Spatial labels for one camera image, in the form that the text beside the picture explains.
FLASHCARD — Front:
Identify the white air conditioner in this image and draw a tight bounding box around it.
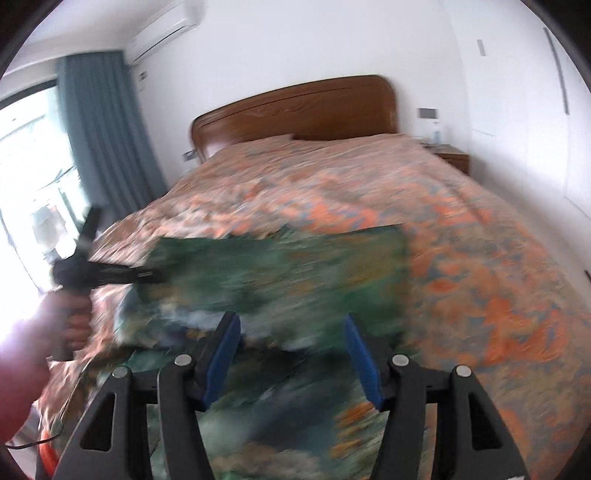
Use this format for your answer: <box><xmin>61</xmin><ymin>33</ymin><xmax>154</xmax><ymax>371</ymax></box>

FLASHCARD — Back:
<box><xmin>126</xmin><ymin>0</ymin><xmax>219</xmax><ymax>64</ymax></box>

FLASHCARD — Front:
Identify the wooden nightstand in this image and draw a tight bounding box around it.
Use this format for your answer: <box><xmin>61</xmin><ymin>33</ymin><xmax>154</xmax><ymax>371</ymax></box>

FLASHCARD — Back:
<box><xmin>422</xmin><ymin>143</ymin><xmax>471</xmax><ymax>175</ymax></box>

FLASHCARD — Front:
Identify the large window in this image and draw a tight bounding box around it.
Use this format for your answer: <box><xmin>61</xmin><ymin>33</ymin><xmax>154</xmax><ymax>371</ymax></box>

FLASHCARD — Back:
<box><xmin>0</xmin><ymin>80</ymin><xmax>90</xmax><ymax>319</ymax></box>

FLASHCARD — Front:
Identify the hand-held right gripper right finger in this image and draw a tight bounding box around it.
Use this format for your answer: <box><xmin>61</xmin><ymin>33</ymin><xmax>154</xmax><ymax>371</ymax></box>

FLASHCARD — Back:
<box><xmin>344</xmin><ymin>313</ymin><xmax>529</xmax><ymax>480</ymax></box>

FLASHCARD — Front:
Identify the green landscape print jacket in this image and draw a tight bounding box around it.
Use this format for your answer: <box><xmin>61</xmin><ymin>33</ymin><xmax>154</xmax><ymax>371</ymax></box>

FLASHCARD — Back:
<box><xmin>92</xmin><ymin>224</ymin><xmax>413</xmax><ymax>480</ymax></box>

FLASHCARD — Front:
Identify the person's left hand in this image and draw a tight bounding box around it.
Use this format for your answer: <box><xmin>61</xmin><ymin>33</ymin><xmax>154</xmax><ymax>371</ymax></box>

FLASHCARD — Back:
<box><xmin>45</xmin><ymin>294</ymin><xmax>94</xmax><ymax>358</ymax></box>

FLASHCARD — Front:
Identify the orange floral quilt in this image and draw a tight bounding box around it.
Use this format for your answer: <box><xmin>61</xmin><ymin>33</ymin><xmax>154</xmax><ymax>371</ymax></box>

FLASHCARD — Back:
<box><xmin>28</xmin><ymin>134</ymin><xmax>591</xmax><ymax>480</ymax></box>

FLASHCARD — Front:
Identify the floral pillow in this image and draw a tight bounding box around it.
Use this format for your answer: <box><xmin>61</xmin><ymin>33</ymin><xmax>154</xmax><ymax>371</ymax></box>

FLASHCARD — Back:
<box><xmin>208</xmin><ymin>134</ymin><xmax>295</xmax><ymax>158</ymax></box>

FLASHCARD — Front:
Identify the wooden bed headboard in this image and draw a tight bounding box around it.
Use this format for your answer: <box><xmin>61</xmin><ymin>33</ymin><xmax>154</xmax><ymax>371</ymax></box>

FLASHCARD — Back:
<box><xmin>191</xmin><ymin>75</ymin><xmax>399</xmax><ymax>163</ymax></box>

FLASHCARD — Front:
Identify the thin black cable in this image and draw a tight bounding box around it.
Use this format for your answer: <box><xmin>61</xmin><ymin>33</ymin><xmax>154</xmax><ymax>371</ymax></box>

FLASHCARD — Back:
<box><xmin>4</xmin><ymin>367</ymin><xmax>86</xmax><ymax>449</ymax></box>

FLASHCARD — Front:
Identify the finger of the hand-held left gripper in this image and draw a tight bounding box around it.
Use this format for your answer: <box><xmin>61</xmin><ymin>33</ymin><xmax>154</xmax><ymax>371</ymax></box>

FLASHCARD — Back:
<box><xmin>93</xmin><ymin>262</ymin><xmax>168</xmax><ymax>289</ymax></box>
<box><xmin>75</xmin><ymin>206</ymin><xmax>103</xmax><ymax>260</ymax></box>

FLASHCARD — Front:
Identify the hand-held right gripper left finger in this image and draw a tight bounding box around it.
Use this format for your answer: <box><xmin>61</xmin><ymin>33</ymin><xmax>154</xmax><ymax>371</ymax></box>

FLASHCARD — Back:
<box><xmin>51</xmin><ymin>311</ymin><xmax>243</xmax><ymax>480</ymax></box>

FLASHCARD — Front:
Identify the person's left forearm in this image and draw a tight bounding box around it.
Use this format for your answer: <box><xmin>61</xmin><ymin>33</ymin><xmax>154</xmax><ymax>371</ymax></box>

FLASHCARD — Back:
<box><xmin>0</xmin><ymin>300</ymin><xmax>61</xmax><ymax>446</ymax></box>

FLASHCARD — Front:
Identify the blue-grey curtain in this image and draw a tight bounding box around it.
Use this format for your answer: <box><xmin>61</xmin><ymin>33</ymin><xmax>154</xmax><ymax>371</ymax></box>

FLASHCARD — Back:
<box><xmin>56</xmin><ymin>51</ymin><xmax>168</xmax><ymax>224</ymax></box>

